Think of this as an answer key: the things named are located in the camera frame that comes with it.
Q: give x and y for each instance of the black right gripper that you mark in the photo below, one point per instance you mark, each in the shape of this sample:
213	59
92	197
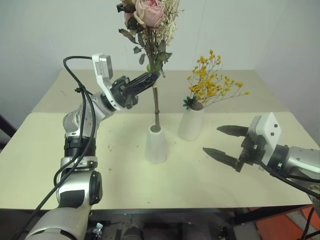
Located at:
248	151

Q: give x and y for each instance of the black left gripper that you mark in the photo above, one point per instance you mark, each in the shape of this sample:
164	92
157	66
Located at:
123	93

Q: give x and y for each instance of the dried pink rose bouquet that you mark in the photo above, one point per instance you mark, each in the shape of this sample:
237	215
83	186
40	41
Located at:
150	17

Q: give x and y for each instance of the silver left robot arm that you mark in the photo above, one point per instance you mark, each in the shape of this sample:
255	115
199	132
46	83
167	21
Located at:
75	190

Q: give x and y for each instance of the yellow dried flower bouquet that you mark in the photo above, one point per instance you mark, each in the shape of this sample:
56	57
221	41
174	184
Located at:
208	86

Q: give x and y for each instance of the white tapered ceramic vase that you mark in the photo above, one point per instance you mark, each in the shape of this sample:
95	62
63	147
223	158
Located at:
156	147
190	123

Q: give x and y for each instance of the dark rounded shape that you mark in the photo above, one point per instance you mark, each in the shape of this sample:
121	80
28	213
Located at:
133	233

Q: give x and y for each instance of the dark furniture edge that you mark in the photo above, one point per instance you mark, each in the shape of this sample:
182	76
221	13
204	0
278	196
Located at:
6	132

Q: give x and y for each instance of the small silver metal clip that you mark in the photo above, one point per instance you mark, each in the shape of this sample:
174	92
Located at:
98	228

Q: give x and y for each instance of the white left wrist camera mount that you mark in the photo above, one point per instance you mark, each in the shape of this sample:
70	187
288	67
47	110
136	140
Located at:
103	70

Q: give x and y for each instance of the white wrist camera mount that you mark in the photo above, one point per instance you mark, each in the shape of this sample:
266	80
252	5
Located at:
103	70
268	132

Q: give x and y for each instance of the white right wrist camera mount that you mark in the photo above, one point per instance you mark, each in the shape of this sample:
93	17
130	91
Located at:
268	132

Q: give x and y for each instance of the black table frame bar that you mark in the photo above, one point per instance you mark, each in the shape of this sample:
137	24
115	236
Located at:
175	212

